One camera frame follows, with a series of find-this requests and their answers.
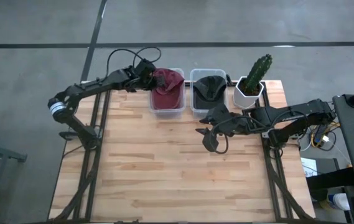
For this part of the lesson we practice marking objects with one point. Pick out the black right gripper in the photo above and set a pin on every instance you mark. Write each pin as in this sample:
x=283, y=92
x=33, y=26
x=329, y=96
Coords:
x=223, y=121

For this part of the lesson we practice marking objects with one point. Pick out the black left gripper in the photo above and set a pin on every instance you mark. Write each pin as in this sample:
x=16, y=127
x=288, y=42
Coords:
x=141, y=79

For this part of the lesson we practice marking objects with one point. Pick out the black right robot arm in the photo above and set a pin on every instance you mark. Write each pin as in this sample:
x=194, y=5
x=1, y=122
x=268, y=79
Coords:
x=288, y=116

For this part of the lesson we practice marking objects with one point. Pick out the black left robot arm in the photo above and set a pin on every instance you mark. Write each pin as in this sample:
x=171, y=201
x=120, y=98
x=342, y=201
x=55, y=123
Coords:
x=86, y=88

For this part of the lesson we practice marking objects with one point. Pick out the clear plastic bin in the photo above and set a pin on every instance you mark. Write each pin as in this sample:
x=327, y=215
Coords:
x=167, y=113
x=193, y=77

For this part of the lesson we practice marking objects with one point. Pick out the white hexagonal plant pot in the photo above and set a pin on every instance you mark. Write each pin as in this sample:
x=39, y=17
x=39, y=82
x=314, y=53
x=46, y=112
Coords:
x=245, y=101

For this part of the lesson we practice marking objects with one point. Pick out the green cactus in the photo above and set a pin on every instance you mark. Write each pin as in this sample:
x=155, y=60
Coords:
x=257, y=73

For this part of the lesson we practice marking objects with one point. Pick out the white paper sheet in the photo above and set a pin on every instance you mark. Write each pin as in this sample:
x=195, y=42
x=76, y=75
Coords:
x=308, y=166

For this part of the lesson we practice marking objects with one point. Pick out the black horizontal beam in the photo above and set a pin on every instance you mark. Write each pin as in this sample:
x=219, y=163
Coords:
x=332, y=179

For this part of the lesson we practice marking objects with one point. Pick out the white plastic bottle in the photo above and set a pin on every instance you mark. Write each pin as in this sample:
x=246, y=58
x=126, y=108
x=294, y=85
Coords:
x=340, y=201

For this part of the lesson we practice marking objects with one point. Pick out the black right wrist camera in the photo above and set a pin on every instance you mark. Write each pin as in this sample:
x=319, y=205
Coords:
x=211, y=142

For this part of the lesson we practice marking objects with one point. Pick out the black metal table frame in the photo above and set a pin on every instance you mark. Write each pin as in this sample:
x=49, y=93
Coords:
x=92, y=174

